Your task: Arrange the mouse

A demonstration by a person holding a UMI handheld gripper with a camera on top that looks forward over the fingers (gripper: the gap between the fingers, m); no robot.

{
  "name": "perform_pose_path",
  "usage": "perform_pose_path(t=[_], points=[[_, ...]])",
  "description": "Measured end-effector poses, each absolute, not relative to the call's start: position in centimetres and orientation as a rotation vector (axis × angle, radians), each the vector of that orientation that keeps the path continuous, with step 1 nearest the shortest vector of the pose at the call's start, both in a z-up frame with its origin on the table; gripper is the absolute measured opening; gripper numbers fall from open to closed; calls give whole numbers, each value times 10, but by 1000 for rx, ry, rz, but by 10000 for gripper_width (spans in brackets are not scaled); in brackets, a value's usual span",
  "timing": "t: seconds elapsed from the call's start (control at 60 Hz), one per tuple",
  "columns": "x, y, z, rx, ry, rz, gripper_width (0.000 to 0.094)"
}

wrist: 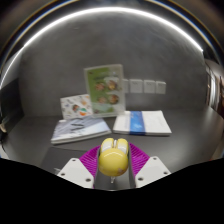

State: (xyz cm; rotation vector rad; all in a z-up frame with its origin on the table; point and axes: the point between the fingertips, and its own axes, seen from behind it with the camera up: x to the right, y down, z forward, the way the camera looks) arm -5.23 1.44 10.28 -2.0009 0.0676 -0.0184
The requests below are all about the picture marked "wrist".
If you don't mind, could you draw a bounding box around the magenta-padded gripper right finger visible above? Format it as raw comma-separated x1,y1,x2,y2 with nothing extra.
128,142,172,189

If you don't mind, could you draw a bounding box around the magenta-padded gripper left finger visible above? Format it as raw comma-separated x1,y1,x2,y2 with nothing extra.
56,145,101,189

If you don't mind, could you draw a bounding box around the green standing picture book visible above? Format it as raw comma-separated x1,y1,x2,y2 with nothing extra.
83,63,127,118

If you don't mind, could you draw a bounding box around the white book with blue band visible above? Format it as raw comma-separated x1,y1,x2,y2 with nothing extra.
112,110,173,137

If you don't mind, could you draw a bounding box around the white wall socket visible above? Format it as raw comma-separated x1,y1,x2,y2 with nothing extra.
143,79,157,95
122,78,130,95
129,78,144,94
155,80,167,95

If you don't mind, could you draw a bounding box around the white illustrated picture book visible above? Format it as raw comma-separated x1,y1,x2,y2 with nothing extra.
59,93,95,121

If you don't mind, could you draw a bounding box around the grey striped book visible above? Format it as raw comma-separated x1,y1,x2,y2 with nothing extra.
50,115,113,145

